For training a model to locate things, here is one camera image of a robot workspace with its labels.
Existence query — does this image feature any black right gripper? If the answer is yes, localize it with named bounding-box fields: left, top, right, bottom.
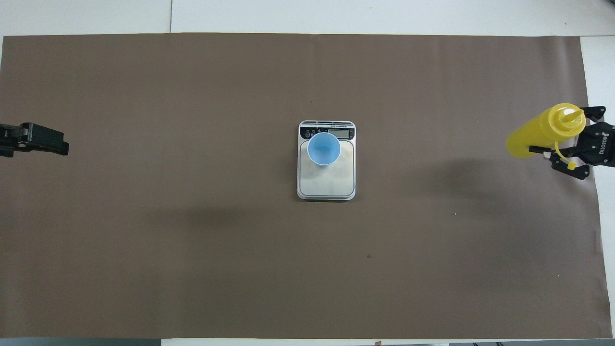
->
left=529, top=106, right=615, bottom=180

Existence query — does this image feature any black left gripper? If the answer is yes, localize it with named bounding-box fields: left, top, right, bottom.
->
left=0, top=123, right=69, bottom=158

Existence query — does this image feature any yellow squeeze bottle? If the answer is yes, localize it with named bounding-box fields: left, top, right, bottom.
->
left=505, top=103, right=587, bottom=170

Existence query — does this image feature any blue plastic cup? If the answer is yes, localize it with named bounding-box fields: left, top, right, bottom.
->
left=307, top=132, right=342, bottom=167

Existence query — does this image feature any silver digital kitchen scale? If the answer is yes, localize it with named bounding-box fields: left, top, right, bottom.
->
left=296, top=120, right=357, bottom=201

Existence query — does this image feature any brown table mat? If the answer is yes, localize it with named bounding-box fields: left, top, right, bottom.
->
left=0, top=33, right=613, bottom=339

